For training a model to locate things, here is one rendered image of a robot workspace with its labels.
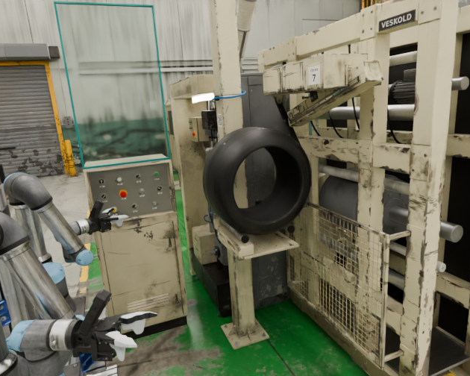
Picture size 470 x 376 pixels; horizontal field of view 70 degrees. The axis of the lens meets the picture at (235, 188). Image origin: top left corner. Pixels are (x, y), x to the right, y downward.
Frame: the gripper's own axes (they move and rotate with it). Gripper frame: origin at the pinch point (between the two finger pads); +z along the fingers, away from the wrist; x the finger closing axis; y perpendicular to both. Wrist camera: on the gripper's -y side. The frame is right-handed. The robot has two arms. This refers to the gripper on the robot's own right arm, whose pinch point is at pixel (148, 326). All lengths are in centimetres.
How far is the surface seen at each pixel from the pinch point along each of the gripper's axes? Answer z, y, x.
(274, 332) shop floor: 33, 87, -152
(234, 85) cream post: 16, -82, -124
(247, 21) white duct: 24, -130, -158
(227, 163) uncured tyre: 13, -38, -85
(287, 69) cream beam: 45, -84, -102
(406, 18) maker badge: 93, -94, -74
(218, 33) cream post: 9, -109, -116
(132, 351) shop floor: -65, 89, -133
